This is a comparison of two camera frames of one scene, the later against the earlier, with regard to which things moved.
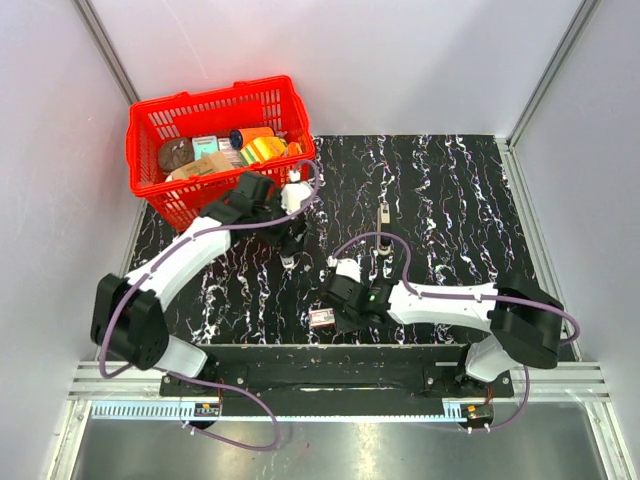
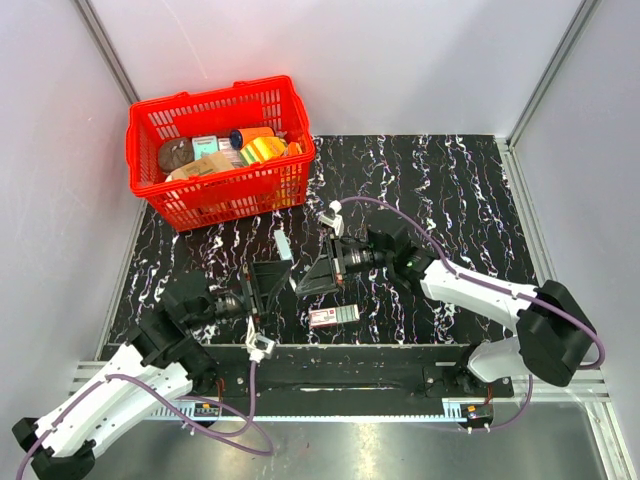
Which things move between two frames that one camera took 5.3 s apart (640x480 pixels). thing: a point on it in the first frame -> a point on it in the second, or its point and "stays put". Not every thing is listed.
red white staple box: x=322 y=317 stays put
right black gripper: x=346 y=326 -> x=320 y=279
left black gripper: x=285 y=243 -> x=259 y=290
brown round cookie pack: x=175 y=152 stays put
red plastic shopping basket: x=265 y=103 stays put
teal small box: x=204 y=144 stays put
